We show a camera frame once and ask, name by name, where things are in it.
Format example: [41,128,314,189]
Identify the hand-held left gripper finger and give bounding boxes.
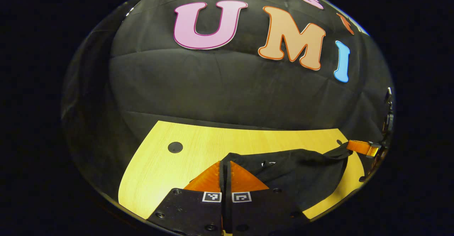
[146,160,226,236]
[226,160,310,236]

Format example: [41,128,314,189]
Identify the black backdrop cloth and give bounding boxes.
[61,0,394,194]

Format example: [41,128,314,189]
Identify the black trousers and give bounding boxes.
[221,147,353,213]

